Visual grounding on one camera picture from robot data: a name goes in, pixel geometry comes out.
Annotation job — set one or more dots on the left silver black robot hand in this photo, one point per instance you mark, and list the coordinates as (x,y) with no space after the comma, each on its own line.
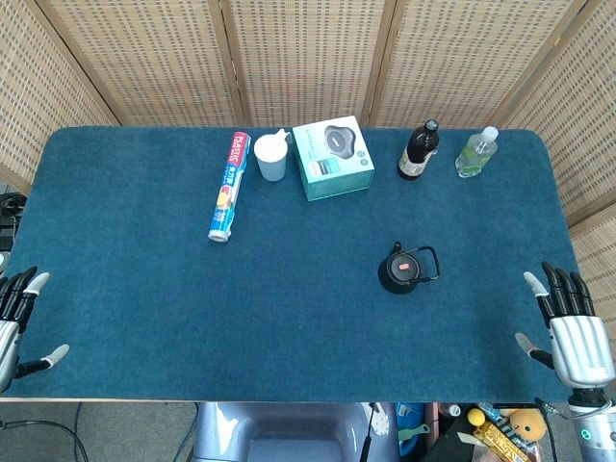
(9,332)

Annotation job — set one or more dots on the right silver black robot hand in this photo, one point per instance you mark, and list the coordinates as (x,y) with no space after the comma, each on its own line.
(580,346)

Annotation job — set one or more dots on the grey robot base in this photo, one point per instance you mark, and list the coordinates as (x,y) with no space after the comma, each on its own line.
(298,423)

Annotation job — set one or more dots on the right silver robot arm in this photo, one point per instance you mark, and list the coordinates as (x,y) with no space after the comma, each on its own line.
(597,433)

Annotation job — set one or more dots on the black teapot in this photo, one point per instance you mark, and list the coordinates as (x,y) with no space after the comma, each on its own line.
(385,280)

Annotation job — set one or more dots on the orange plush toy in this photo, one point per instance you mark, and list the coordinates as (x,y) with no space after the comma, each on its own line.
(527,423)

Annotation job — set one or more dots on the black equipment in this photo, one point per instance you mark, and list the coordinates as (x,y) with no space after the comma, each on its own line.
(12,207)

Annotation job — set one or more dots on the yellow ball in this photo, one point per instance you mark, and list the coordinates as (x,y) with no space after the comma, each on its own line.
(475,417)

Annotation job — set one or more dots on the yellow snack package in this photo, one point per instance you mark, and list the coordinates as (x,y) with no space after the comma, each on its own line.
(495,440)

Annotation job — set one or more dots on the blue table mat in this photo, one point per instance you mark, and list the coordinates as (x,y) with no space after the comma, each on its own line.
(192,313)

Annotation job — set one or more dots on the blue package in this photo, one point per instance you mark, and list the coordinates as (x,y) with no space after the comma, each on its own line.
(409,416)

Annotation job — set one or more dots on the clear plastic water bottle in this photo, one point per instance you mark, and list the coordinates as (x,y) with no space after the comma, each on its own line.
(474,154)

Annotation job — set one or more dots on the dark brown glass bottle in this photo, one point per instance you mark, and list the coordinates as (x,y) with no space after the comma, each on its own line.
(416,154)

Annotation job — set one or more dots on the plastic wrap roll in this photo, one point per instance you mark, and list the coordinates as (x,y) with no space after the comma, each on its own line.
(230,187)

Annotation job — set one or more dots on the teal product box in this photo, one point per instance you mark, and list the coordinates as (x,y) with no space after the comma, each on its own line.
(337,168)

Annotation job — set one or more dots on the white plastic cup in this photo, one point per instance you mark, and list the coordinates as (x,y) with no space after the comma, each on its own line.
(272,161)

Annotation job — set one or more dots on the bamboo folding screen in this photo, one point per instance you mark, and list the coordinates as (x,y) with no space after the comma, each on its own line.
(308,58)

